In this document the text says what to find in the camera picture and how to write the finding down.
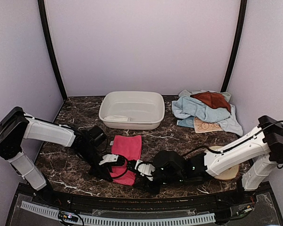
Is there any black frame post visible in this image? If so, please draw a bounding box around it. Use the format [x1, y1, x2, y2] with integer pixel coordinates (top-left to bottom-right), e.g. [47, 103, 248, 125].
[37, 0, 68, 102]
[220, 0, 248, 92]

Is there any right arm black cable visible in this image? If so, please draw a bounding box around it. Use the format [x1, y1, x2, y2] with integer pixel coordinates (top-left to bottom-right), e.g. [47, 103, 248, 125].
[181, 120, 283, 169]

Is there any white plastic basin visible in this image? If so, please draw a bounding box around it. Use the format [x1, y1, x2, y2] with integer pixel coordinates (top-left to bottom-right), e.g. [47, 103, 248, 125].
[99, 91, 165, 130]

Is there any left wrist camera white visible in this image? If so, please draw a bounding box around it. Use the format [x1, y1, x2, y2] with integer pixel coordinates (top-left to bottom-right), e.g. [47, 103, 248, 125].
[99, 154, 119, 165]

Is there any right black frame post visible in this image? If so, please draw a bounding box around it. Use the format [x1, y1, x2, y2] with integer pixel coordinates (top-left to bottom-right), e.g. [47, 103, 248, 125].
[220, 0, 248, 92]

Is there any left camera black cable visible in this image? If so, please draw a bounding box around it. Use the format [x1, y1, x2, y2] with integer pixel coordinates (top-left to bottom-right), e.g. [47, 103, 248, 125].
[101, 131, 129, 179]

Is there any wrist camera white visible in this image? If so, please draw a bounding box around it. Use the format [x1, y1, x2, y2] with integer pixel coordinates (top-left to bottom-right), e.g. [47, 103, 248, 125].
[127, 160, 156, 178]
[99, 154, 119, 165]

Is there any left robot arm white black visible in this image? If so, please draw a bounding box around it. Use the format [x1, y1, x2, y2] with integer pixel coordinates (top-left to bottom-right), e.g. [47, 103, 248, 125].
[0, 106, 113, 205]

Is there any left black frame post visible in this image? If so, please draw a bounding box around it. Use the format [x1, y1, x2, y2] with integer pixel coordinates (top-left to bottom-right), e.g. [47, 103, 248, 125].
[37, 0, 68, 102]

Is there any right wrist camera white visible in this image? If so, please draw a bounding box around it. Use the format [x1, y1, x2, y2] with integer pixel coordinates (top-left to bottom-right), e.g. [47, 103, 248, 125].
[127, 160, 156, 178]

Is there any dark red towel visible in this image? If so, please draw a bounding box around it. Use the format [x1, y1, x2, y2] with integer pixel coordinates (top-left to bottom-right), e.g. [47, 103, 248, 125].
[190, 91, 231, 113]

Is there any white slotted cable duct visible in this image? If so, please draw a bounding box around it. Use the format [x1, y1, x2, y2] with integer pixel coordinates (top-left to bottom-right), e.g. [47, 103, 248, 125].
[20, 201, 216, 226]

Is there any pink towel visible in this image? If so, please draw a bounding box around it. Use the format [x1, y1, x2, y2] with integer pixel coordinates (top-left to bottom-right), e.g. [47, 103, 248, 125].
[111, 135, 142, 186]

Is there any white embroidered towel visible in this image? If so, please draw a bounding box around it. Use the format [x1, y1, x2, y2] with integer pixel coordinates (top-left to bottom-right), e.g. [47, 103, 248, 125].
[104, 115, 130, 121]

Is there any light blue towel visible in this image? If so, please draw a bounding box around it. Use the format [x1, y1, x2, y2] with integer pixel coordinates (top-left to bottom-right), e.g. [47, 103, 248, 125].
[172, 96, 243, 137]

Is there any beige bunny print towel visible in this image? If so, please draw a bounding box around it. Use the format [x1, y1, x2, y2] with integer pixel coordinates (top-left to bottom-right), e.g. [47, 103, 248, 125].
[193, 117, 222, 133]

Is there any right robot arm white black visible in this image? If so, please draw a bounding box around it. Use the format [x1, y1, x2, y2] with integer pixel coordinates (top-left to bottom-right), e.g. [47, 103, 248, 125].
[134, 115, 283, 204]

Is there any black front rail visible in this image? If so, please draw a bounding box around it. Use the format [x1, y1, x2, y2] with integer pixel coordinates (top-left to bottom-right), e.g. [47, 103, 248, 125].
[33, 186, 272, 214]

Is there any round floral wooden plate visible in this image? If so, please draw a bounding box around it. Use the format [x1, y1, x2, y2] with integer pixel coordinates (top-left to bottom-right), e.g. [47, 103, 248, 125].
[204, 146, 239, 180]

